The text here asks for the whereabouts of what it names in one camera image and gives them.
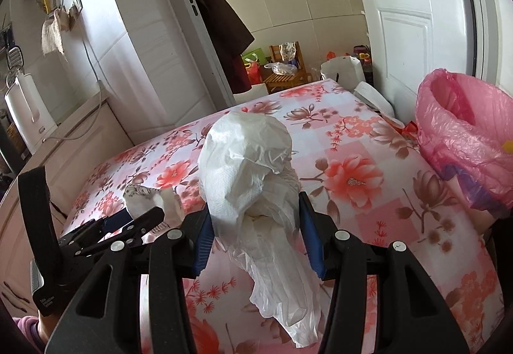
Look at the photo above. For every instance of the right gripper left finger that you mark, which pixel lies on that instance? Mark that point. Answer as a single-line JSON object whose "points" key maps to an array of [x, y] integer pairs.
{"points": [[104, 316]]}

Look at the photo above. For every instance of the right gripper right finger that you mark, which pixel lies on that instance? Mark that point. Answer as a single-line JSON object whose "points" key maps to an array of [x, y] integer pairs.
{"points": [[412, 316]]}

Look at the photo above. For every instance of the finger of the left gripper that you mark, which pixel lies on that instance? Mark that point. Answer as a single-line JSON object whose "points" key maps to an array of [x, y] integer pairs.
{"points": [[100, 226], [131, 234]]}

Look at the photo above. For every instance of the patterned paper wrapper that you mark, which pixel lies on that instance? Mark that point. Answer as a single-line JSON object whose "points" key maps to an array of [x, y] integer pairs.
{"points": [[140, 199]]}

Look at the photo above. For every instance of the white plastic bag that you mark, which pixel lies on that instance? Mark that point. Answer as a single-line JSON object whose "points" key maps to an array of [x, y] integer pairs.
{"points": [[252, 192]]}

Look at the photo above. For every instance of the kitchen counter cabinet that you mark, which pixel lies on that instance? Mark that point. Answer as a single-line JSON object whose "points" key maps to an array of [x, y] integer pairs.
{"points": [[91, 135]]}

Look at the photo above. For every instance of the pink-lined trash bin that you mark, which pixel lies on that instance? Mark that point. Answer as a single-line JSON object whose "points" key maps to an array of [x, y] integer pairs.
{"points": [[465, 132]]}

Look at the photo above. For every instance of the person's left hand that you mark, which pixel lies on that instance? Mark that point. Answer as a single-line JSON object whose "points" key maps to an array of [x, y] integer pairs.
{"points": [[46, 325]]}

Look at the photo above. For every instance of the white electric kettle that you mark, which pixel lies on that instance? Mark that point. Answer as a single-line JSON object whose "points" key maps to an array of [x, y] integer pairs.
{"points": [[28, 111]]}

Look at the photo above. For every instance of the pink floral tablecloth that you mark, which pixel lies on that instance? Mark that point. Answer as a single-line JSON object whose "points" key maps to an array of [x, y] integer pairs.
{"points": [[355, 168]]}

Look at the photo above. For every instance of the beige hanging dish cloth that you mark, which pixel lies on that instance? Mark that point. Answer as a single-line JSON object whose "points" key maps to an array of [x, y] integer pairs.
{"points": [[51, 38]]}

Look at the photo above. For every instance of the dark hanging coat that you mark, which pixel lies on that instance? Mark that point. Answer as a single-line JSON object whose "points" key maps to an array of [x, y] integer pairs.
{"points": [[230, 38]]}

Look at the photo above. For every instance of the white entrance door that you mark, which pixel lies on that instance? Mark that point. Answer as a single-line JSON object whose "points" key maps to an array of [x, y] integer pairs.
{"points": [[411, 38]]}

